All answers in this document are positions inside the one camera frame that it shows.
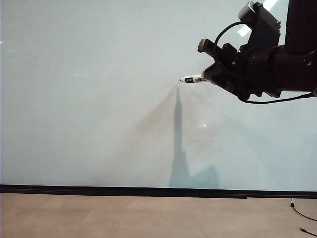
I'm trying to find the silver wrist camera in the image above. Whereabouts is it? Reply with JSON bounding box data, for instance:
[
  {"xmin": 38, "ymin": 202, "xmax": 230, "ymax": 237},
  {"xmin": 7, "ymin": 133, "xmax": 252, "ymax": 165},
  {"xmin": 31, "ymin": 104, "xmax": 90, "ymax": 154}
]
[{"xmin": 238, "ymin": 0, "xmax": 281, "ymax": 34}]

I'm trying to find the glass whiteboard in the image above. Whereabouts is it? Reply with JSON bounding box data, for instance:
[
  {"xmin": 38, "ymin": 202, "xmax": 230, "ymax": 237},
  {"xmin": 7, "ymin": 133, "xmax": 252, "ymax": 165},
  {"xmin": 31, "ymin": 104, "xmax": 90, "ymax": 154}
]
[{"xmin": 0, "ymin": 0, "xmax": 317, "ymax": 192}]

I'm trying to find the black whiteboard bottom rail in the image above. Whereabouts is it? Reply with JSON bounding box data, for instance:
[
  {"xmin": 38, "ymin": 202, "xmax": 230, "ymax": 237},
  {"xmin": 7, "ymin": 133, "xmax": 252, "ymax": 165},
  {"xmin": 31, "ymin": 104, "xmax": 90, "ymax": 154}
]
[{"xmin": 0, "ymin": 184, "xmax": 317, "ymax": 200}]

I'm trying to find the black cable with plug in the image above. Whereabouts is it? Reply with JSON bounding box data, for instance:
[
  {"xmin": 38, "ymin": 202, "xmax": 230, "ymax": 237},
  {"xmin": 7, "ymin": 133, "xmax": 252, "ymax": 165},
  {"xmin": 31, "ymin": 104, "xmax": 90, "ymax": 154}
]
[{"xmin": 289, "ymin": 198, "xmax": 317, "ymax": 222}]

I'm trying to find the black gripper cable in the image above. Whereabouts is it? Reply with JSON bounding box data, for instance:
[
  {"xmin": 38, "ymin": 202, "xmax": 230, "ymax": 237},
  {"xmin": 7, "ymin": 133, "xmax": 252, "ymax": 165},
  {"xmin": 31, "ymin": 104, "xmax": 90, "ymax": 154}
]
[{"xmin": 238, "ymin": 91, "xmax": 314, "ymax": 104}]

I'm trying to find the white whiteboard marker pen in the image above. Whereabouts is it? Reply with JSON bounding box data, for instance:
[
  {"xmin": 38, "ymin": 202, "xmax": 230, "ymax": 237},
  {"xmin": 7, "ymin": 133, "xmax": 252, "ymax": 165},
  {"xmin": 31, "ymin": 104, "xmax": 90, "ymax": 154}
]
[{"xmin": 179, "ymin": 73, "xmax": 211, "ymax": 84}]

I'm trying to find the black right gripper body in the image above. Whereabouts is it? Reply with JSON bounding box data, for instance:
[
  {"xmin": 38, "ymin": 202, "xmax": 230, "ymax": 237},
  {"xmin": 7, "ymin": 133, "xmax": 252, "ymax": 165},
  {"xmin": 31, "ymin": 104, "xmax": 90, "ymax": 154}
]
[{"xmin": 222, "ymin": 42, "xmax": 283, "ymax": 101}]

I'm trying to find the black camera cable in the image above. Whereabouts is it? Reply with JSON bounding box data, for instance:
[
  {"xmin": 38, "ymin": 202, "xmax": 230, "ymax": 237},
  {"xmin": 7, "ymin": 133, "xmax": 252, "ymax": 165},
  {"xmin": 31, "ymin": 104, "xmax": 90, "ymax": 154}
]
[{"xmin": 213, "ymin": 21, "xmax": 246, "ymax": 48}]

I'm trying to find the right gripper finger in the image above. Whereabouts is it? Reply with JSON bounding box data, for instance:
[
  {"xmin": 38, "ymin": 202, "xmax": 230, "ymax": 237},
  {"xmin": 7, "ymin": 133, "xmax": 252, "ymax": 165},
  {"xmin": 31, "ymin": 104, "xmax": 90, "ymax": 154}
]
[
  {"xmin": 201, "ymin": 62, "xmax": 235, "ymax": 93},
  {"xmin": 197, "ymin": 38, "xmax": 225, "ymax": 60}
]

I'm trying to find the black cable end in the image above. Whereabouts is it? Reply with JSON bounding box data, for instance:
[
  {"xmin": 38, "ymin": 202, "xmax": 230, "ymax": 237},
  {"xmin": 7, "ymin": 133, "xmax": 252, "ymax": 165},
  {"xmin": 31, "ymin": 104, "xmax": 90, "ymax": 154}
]
[{"xmin": 300, "ymin": 227, "xmax": 317, "ymax": 237}]

